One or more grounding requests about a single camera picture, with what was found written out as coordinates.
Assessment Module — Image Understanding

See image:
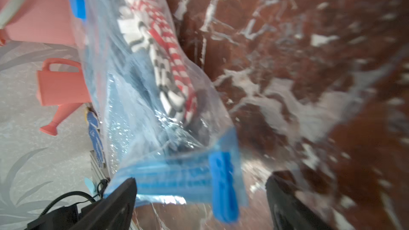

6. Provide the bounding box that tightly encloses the blue vacuum valve cap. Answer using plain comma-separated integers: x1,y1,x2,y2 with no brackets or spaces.
69,0,87,20

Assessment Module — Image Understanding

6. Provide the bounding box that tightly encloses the red white striped garment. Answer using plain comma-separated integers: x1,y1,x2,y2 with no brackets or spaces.
133,0,198,125

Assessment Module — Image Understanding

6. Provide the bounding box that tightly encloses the blue zipper slider clip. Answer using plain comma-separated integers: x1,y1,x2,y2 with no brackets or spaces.
209,152,240,224

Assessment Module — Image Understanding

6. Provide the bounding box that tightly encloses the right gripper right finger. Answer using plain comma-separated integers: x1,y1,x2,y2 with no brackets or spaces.
265,171,332,230

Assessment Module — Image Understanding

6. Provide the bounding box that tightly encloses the pink watering can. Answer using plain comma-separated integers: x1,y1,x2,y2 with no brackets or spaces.
36,58,91,136

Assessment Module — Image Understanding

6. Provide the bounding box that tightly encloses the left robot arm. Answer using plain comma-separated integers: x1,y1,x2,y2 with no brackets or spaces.
26,179,109,230

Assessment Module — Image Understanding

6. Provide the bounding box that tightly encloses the black white striped garment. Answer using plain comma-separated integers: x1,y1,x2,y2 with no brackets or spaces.
118,0,197,125

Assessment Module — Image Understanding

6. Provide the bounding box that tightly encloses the clear plastic vacuum bag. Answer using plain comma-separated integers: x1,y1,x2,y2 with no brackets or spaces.
70,0,247,224

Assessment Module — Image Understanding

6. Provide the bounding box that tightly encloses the blue tank top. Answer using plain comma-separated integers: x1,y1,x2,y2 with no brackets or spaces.
84,0,180,157

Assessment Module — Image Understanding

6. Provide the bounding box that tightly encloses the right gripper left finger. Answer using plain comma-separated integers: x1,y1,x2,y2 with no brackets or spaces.
71,178,137,230

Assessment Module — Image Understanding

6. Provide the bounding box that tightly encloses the pink bucket with lid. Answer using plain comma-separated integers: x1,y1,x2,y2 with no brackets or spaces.
1,0,75,45

